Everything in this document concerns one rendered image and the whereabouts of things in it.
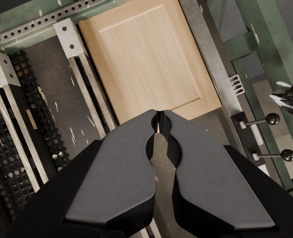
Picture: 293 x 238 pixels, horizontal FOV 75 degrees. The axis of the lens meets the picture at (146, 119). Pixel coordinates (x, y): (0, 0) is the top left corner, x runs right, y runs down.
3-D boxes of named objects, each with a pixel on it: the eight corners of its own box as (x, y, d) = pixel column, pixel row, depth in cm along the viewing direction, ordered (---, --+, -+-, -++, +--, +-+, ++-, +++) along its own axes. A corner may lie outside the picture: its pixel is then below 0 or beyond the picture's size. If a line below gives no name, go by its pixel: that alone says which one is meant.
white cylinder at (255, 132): (260, 142, 72) (252, 123, 72) (265, 143, 69) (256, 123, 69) (253, 145, 72) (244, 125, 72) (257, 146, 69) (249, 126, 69)
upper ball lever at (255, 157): (253, 148, 69) (295, 146, 57) (256, 158, 69) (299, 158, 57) (247, 153, 67) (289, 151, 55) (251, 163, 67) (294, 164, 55)
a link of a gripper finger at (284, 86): (265, 77, 53) (297, 77, 44) (280, 86, 54) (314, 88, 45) (260, 87, 53) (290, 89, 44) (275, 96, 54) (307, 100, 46)
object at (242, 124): (240, 118, 69) (280, 109, 57) (244, 128, 69) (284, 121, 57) (234, 122, 67) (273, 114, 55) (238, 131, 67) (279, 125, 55)
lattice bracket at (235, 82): (234, 75, 72) (238, 73, 69) (241, 92, 72) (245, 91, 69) (224, 80, 72) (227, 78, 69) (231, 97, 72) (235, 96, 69)
